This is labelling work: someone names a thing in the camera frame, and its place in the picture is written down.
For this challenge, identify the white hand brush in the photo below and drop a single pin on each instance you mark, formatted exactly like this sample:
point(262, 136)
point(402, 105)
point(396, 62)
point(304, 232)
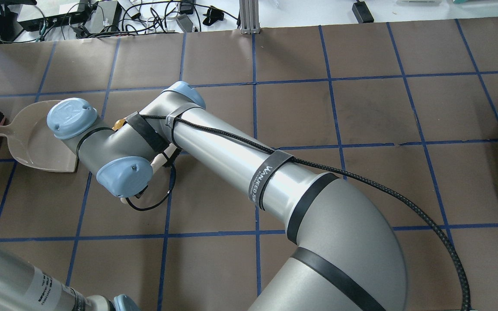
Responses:
point(163, 160)

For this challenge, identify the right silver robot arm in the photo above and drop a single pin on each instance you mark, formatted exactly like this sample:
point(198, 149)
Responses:
point(347, 256)

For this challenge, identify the aluminium frame post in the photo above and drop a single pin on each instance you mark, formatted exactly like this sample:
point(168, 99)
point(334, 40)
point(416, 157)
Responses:
point(248, 19)

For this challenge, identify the black electronics box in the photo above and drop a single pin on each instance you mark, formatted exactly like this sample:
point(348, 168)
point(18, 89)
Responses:
point(53, 12)

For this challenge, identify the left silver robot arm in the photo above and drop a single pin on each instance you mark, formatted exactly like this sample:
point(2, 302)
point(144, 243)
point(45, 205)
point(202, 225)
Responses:
point(24, 287)

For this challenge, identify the grey power brick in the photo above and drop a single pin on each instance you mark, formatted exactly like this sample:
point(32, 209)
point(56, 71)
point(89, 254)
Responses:
point(185, 24)

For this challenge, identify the white plastic dustpan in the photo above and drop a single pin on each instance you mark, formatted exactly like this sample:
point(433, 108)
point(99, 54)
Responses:
point(33, 144)

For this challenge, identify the black power adapter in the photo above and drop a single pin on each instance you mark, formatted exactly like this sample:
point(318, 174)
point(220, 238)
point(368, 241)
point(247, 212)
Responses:
point(362, 12)

